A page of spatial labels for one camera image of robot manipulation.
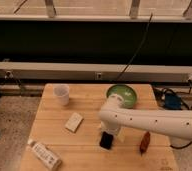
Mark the brown red marker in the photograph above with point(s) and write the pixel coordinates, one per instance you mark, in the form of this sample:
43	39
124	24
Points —
144	143

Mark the black eraser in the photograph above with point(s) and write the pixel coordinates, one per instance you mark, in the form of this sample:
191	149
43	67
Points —
106	141

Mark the green bowl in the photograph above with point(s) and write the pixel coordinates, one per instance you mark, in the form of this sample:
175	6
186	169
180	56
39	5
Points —
127	93

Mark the white plastic cup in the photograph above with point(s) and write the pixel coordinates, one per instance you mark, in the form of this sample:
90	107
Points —
61	92

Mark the blue box on floor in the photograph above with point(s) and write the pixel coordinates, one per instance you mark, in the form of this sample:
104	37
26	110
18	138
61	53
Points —
172	102

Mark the white labelled bottle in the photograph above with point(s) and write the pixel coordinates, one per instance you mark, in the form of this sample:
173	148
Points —
48	158

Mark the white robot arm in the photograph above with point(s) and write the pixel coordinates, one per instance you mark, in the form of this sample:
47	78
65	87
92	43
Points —
119	111

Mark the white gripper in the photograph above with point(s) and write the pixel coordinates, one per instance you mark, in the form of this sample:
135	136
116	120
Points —
116	132

